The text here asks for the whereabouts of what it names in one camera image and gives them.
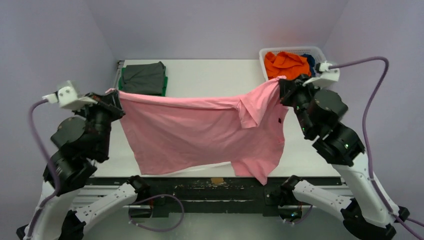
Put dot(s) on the orange t shirt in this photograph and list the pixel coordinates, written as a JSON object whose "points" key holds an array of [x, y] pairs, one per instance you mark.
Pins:
{"points": [[285, 64]]}

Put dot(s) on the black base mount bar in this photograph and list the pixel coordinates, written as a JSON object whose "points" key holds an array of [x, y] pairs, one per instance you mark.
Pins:
{"points": [[237, 195]]}

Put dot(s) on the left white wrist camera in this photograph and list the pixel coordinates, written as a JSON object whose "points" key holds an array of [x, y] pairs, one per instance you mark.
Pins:
{"points": [[68, 97]]}

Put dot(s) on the brown tape piece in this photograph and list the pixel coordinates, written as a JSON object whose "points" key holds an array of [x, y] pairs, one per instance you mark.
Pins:
{"points": [[217, 180]]}

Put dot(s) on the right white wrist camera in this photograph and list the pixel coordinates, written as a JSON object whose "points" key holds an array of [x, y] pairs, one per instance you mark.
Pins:
{"points": [[328, 74]]}

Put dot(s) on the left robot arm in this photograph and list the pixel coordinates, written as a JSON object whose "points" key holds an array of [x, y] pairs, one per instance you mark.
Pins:
{"points": [[81, 140]]}

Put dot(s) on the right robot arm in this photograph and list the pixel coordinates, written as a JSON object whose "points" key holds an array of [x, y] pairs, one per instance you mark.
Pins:
{"points": [[369, 214]]}

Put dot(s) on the folded green t shirt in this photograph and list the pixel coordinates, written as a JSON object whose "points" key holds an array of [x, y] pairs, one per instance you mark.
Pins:
{"points": [[120, 82]]}

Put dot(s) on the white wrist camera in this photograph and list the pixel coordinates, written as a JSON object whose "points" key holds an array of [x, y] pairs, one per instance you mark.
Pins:
{"points": [[328, 74], [68, 97]]}

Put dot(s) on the folded grey t shirt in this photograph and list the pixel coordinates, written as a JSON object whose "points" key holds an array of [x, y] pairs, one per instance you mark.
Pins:
{"points": [[144, 79]]}

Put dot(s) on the white plastic basket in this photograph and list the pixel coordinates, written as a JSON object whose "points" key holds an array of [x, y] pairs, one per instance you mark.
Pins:
{"points": [[316, 52]]}

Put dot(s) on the pink t shirt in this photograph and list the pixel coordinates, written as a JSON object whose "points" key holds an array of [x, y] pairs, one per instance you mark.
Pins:
{"points": [[170, 134]]}

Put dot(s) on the blue t shirt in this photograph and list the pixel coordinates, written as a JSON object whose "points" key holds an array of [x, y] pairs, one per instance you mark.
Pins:
{"points": [[311, 62]]}

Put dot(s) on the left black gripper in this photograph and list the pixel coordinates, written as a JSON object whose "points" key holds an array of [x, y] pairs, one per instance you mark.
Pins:
{"points": [[110, 101]]}

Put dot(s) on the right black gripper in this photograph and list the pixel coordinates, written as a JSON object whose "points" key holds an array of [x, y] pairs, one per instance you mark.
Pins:
{"points": [[289, 91]]}

